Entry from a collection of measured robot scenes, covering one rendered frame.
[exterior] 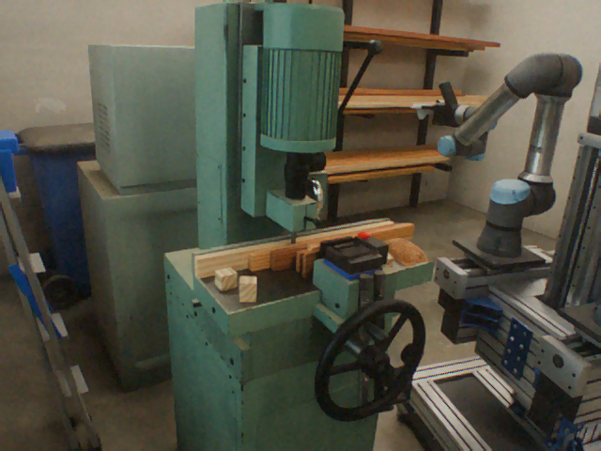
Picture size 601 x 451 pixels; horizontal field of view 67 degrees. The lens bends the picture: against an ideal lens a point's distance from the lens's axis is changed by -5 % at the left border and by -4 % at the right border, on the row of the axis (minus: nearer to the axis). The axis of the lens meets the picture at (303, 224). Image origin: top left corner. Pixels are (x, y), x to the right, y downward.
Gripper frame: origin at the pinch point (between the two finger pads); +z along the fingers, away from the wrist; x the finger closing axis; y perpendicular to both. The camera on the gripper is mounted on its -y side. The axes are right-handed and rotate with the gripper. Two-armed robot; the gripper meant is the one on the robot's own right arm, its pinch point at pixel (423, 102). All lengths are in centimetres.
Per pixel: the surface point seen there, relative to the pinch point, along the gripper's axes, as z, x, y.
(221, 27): -29, -98, -36
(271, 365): -65, -111, 36
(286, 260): -52, -98, 19
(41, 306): 2, -156, 38
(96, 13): 176, -91, -48
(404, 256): -62, -68, 23
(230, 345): -60, -118, 30
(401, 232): -50, -58, 24
